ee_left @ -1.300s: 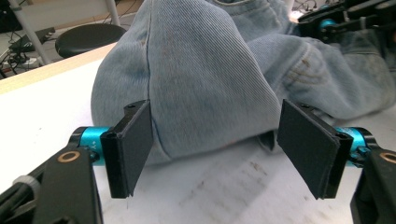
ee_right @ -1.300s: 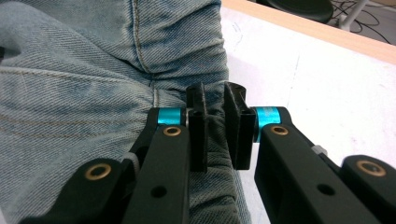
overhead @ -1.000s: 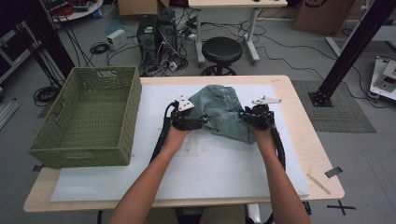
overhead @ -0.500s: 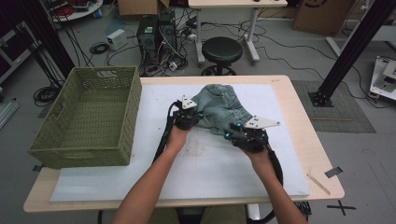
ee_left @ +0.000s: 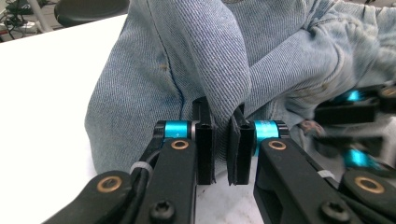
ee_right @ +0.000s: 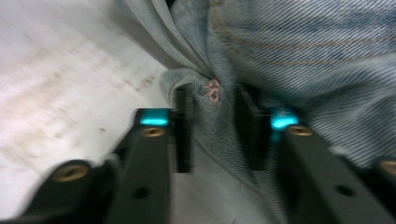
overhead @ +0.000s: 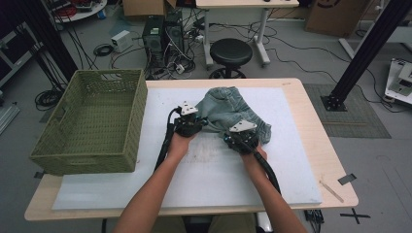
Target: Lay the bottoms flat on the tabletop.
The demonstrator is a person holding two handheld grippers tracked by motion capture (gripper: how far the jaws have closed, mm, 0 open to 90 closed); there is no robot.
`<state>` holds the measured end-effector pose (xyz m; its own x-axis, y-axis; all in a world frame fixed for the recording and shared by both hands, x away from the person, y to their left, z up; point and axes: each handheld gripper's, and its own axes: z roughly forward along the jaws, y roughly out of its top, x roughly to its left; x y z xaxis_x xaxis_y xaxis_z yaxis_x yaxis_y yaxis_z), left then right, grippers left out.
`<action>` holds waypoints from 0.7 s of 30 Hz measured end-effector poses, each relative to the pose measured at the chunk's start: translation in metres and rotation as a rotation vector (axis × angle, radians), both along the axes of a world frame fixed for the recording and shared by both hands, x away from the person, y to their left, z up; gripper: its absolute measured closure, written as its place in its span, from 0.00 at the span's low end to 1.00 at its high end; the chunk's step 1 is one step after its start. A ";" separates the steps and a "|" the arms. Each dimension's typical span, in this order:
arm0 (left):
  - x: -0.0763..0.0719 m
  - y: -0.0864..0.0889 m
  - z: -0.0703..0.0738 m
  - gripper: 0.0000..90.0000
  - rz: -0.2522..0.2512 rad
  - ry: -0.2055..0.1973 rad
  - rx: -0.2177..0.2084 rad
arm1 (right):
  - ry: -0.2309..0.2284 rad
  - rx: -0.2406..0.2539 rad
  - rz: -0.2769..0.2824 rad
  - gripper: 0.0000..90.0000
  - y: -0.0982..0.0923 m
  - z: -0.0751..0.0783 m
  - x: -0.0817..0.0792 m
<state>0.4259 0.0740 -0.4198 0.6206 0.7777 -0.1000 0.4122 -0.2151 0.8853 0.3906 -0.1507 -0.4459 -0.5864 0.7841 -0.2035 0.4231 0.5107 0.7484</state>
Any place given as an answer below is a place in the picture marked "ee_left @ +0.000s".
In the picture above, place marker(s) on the black round stool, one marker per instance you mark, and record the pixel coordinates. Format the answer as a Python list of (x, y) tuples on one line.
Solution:
[(87, 12)]

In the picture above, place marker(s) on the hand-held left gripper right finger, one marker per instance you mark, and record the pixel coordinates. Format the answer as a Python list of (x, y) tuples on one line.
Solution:
[(241, 149)]

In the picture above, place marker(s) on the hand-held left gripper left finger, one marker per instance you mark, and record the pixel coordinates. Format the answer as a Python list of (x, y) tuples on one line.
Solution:
[(205, 149)]

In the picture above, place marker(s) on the light blue denim skirt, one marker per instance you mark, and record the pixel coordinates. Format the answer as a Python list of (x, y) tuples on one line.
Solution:
[(149, 93)]

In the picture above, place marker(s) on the white foam mat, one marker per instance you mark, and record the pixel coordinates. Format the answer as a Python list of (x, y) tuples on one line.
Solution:
[(40, 109)]

